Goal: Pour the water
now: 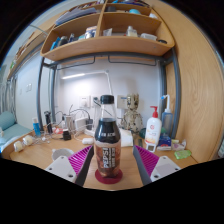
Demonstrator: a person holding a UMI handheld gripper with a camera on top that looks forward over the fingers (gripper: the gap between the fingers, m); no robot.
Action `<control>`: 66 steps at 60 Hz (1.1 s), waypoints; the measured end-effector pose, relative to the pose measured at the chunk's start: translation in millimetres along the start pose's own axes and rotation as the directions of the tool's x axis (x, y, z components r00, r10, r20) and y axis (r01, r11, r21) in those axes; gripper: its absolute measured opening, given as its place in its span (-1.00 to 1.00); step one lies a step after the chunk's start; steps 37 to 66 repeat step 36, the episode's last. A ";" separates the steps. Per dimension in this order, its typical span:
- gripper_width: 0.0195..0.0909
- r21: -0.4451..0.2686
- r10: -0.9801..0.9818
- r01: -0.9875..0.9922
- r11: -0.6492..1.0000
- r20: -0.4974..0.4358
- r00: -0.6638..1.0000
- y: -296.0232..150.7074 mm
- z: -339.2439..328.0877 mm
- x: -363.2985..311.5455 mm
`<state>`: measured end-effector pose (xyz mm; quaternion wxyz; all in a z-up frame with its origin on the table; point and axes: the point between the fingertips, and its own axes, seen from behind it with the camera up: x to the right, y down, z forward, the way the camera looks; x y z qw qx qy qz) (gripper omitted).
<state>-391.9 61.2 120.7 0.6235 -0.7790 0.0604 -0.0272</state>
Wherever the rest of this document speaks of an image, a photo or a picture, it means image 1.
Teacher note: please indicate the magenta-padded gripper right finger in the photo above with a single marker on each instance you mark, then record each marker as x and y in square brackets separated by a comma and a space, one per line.
[165, 166]

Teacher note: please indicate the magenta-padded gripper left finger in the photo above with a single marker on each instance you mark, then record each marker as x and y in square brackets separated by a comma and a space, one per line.
[58, 166]

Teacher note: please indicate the cola bottle with black cap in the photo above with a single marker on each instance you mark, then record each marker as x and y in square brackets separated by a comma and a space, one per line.
[107, 146]

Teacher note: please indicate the speckled white mug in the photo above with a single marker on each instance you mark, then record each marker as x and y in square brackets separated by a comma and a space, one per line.
[61, 153]

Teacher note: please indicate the green packet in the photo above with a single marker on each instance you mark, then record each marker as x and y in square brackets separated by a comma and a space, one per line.
[182, 154]

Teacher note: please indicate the small white digital display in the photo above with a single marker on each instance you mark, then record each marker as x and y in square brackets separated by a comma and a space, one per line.
[150, 148]

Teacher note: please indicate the small blue box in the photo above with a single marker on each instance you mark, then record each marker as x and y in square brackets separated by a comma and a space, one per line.
[164, 141]

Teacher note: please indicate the white lotion bottle, red pump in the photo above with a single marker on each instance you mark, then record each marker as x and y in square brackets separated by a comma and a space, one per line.
[153, 130]

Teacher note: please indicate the small white oval case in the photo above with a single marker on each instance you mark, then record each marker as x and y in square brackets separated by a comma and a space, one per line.
[87, 141]

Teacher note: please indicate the white tape roll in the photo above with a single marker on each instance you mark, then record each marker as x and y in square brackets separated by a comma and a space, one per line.
[28, 140]
[18, 146]

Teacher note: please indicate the blue tube bottle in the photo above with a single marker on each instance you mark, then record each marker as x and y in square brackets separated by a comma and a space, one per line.
[36, 128]

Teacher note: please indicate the clear pump bottle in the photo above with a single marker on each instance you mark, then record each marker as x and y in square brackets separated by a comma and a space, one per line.
[167, 121]

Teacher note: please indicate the black electric shaver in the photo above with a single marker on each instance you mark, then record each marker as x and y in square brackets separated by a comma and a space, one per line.
[48, 121]

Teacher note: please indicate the white power adapter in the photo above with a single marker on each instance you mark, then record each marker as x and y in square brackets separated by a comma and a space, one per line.
[80, 124]

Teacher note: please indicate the white tissue pack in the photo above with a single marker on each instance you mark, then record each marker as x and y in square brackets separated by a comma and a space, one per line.
[126, 137]

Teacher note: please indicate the flat round red coaster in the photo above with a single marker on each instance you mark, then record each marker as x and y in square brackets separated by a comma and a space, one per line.
[108, 180]

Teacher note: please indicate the teal sofa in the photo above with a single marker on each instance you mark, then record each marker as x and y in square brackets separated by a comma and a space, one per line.
[11, 128]

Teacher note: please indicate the wooden tree figurine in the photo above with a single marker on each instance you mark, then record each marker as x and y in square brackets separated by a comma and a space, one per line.
[132, 115]

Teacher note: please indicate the wooden wardrobe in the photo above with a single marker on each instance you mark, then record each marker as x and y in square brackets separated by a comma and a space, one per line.
[200, 83]

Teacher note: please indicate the white desk lamp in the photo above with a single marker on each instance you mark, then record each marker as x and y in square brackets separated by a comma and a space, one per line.
[73, 75]

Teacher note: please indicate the wooden shelf unit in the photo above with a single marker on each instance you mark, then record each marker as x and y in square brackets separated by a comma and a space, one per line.
[106, 45]

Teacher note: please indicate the grey metal frame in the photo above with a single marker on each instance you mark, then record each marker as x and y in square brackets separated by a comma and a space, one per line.
[176, 100]

